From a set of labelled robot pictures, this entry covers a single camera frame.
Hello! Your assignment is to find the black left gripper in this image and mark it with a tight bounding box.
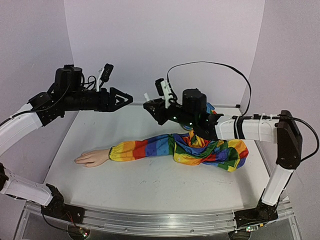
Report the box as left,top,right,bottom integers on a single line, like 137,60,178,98
64,86,135,112

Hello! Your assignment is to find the clear glitter nail polish bottle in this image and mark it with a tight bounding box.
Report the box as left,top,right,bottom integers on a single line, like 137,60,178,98
143,92,152,103

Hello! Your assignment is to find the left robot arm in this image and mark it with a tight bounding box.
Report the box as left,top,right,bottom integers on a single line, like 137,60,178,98
0,63,133,219

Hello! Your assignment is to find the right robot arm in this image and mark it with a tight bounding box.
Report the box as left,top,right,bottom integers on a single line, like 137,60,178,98
143,88,302,226

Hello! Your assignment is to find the mannequin hand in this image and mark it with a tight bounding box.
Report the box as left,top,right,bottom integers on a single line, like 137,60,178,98
74,149,110,168

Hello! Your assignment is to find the rainbow striped sleeve cloth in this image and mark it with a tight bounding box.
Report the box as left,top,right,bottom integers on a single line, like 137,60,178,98
108,102,249,173

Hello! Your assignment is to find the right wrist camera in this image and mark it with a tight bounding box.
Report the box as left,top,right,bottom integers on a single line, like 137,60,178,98
155,78,176,109

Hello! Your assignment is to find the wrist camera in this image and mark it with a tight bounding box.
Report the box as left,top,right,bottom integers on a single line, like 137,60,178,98
95,63,114,92
155,78,176,109

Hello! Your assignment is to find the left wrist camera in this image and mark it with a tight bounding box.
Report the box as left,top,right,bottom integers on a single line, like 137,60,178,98
95,63,114,92

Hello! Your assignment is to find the black left camera cable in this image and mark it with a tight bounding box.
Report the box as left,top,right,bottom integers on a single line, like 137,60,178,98
83,76,100,92

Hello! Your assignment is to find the black camera cable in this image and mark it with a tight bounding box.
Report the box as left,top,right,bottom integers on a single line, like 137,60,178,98
166,62,320,162
83,76,100,92

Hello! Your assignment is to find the black right camera cable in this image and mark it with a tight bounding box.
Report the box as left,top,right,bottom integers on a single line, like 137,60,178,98
166,62,320,162

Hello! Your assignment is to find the aluminium front rail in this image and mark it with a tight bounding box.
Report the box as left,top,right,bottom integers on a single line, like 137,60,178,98
14,197,302,240

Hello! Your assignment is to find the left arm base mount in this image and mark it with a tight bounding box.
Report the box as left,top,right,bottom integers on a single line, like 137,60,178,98
41,183,85,224

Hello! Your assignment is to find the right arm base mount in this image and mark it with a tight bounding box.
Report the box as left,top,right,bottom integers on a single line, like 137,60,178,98
234,199,279,230

